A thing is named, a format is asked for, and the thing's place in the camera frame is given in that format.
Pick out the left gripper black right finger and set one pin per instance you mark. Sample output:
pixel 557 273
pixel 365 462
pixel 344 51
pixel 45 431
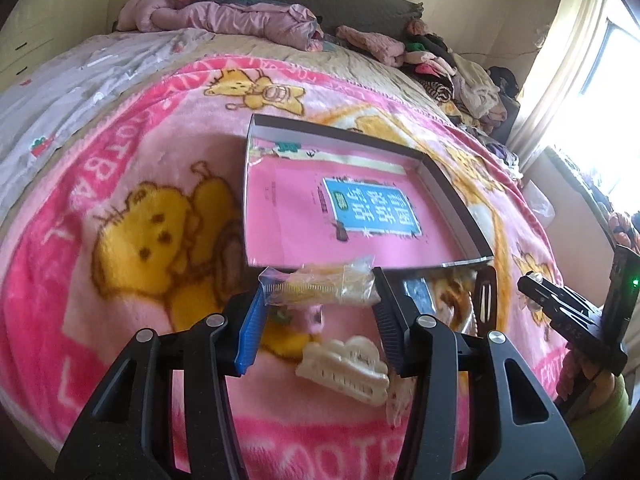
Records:
pixel 478 411

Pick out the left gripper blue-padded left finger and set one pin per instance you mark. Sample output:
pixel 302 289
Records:
pixel 124 430

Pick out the dark brown snap clip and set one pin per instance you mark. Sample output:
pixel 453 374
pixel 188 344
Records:
pixel 485 300

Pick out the blue packet of hairpins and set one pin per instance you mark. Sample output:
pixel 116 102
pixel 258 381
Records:
pixel 417 290

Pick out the cream plastic claw clip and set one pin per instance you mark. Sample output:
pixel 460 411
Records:
pixel 353 367

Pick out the bag of yellow hair ties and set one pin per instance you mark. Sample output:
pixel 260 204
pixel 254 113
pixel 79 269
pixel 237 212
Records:
pixel 350 284

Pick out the right hand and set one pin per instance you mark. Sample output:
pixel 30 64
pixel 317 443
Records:
pixel 583 387

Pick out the white plastic bag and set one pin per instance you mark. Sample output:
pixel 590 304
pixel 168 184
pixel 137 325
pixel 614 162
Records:
pixel 539 204

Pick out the pink cartoon bear blanket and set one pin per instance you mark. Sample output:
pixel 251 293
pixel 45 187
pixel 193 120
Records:
pixel 139 224

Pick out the pile of mixed clothes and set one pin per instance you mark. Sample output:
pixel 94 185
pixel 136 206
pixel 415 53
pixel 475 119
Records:
pixel 480 97

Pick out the cream window curtain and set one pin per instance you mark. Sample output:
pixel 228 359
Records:
pixel 559 71

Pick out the pink children's book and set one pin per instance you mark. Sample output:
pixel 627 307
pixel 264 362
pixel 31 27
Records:
pixel 305 204

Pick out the shallow cardboard box tray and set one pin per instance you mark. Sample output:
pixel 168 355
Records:
pixel 476 248

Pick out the light grey printed sheet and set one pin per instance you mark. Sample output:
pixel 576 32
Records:
pixel 45 108

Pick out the beige quilted bedspread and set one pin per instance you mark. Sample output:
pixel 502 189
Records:
pixel 337 62

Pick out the folded pink sweater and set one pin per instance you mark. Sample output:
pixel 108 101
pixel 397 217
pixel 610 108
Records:
pixel 384 49

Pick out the pink quilted jacket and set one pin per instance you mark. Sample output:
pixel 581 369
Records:
pixel 292 26

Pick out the cream wardrobe with handles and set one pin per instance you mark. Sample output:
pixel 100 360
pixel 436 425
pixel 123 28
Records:
pixel 38 30

